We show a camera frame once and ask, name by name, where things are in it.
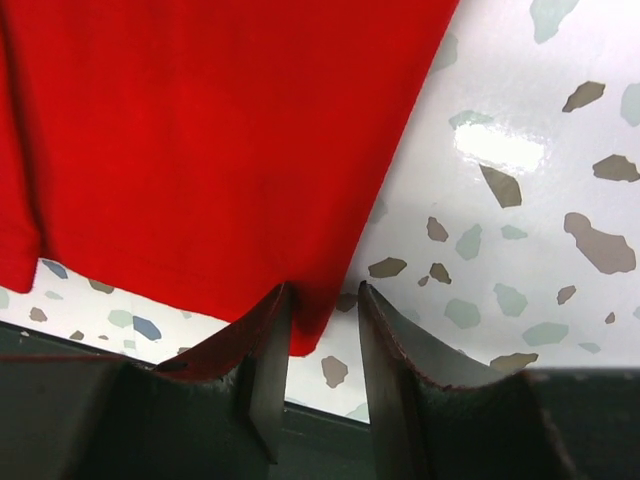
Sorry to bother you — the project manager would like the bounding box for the red t shirt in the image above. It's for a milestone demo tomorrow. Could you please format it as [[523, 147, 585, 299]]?
[[1, 1, 456, 356]]

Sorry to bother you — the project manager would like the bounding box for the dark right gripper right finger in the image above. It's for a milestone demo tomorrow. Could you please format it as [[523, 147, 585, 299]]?
[[358, 283, 639, 479]]

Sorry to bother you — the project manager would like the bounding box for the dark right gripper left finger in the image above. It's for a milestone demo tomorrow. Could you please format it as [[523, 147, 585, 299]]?
[[1, 284, 292, 479]]

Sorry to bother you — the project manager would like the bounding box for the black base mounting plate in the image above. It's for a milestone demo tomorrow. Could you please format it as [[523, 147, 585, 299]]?
[[1, 322, 376, 480]]

